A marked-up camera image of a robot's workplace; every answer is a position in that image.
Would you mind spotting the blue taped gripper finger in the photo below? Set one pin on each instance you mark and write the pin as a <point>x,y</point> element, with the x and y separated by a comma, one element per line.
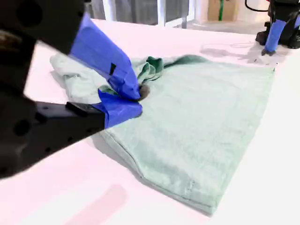
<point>273,35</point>

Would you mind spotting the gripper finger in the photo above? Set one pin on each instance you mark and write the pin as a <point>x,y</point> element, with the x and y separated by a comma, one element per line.
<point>98,51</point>
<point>70,122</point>

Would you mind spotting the pale green T-shirt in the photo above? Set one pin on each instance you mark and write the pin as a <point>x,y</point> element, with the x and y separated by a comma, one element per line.
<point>187,117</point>

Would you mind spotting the brown cardboard box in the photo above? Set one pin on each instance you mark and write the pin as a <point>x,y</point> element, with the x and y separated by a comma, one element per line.
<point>230,9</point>

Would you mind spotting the white metal frame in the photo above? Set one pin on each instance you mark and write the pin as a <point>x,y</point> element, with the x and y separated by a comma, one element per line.
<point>161,11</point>

